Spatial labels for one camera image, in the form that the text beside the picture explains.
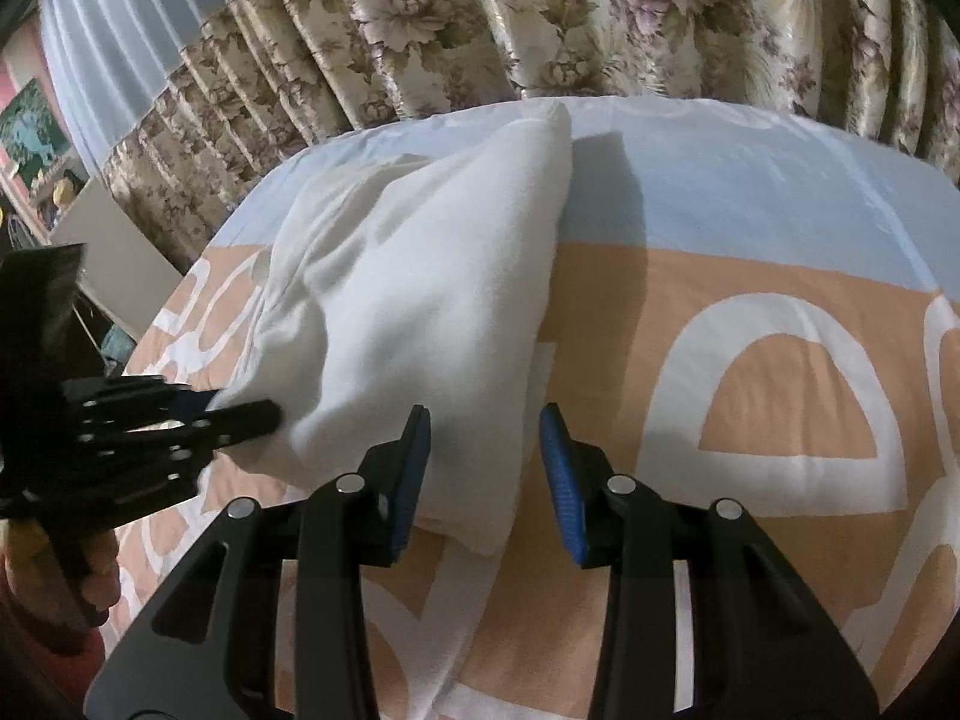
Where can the white board panel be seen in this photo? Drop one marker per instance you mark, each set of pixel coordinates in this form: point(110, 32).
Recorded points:
point(122, 272)

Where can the colourful wall picture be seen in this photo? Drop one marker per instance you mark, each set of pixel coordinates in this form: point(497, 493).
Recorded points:
point(31, 134)

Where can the orange and blue bedsheet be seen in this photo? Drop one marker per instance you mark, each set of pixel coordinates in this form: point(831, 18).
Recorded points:
point(744, 304)

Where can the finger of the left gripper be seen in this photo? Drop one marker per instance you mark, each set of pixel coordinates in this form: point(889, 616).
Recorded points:
point(136, 397)
point(182, 425)

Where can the person's left hand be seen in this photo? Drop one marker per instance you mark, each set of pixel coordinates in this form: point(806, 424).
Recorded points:
point(39, 586)

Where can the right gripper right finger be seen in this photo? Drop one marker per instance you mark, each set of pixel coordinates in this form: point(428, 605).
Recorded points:
point(705, 617)

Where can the white knit sweater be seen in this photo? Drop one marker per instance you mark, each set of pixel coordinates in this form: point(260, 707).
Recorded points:
point(406, 282)

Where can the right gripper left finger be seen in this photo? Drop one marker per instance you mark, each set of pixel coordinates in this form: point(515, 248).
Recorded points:
point(204, 644)

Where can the blue floral curtain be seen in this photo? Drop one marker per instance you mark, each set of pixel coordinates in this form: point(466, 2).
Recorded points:
point(182, 106)

